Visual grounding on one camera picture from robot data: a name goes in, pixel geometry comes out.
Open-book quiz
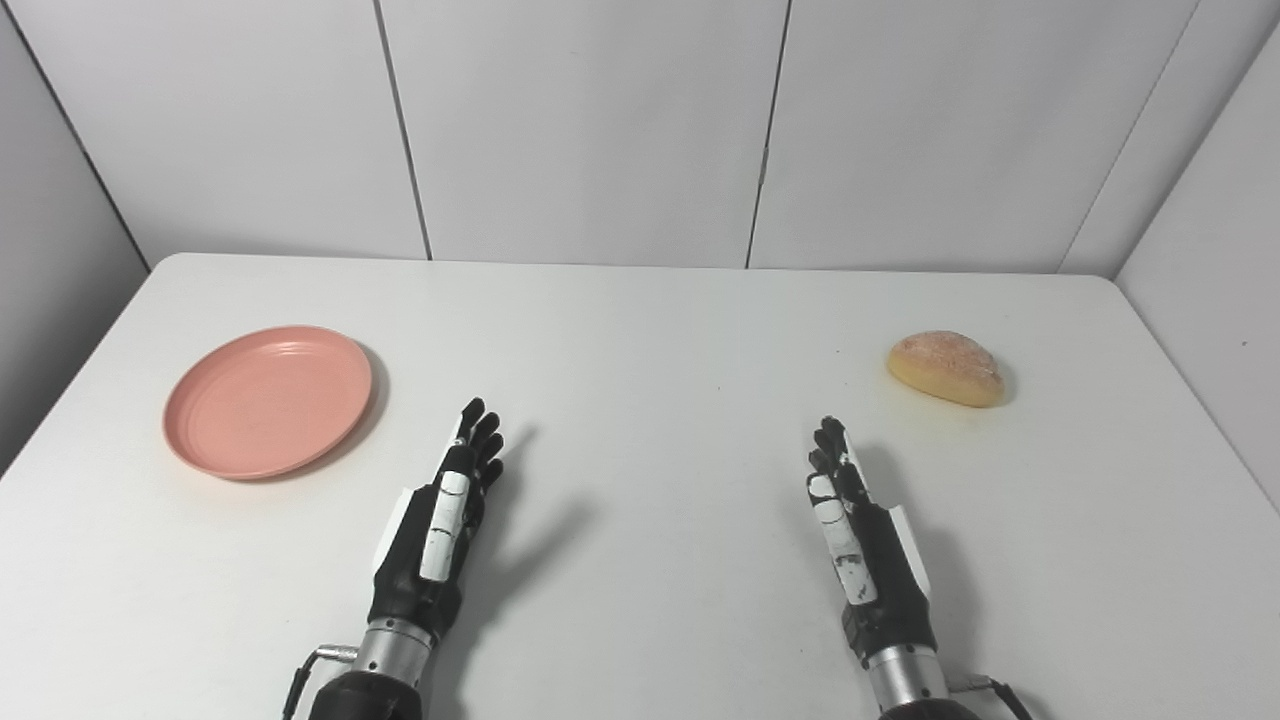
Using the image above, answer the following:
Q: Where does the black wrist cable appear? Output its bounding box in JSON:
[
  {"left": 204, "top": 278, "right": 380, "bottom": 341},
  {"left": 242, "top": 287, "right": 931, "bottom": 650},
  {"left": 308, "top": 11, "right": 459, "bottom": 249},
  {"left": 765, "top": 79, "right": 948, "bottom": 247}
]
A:
[
  {"left": 948, "top": 676, "right": 1036, "bottom": 720},
  {"left": 283, "top": 645, "right": 359, "bottom": 720}
]

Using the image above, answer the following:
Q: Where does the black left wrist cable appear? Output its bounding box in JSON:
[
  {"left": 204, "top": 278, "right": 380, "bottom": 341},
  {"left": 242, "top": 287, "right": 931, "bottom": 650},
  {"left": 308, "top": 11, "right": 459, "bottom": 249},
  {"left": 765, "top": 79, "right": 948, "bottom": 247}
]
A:
[{"left": 283, "top": 645, "right": 359, "bottom": 720}]

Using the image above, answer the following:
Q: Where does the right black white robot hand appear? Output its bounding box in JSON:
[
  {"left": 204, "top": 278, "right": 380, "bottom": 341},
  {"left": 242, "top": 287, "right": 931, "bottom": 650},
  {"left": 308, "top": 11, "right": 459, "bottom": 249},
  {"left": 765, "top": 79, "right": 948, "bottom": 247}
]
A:
[{"left": 806, "top": 416, "right": 939, "bottom": 663}]

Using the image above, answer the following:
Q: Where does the pink round plate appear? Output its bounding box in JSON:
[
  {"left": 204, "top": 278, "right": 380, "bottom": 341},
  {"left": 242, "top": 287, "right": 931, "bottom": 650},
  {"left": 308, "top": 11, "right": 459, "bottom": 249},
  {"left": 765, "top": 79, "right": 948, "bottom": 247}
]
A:
[{"left": 163, "top": 325, "right": 374, "bottom": 482}]

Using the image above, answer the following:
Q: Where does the golden bread roll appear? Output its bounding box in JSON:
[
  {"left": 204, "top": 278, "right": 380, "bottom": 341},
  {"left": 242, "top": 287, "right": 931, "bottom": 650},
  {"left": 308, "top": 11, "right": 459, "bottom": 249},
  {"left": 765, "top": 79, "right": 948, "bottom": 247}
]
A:
[{"left": 887, "top": 330, "right": 1006, "bottom": 408}]

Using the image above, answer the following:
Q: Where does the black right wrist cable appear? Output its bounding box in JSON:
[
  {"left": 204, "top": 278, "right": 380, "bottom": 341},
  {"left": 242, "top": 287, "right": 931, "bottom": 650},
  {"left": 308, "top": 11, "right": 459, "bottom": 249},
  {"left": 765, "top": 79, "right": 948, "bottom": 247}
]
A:
[{"left": 948, "top": 676, "right": 1036, "bottom": 720}]

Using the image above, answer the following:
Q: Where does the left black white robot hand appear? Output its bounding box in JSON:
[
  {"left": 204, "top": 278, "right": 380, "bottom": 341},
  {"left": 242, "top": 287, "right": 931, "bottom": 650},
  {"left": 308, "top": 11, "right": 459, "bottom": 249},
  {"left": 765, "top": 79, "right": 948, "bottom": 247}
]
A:
[{"left": 368, "top": 397, "right": 506, "bottom": 641}]

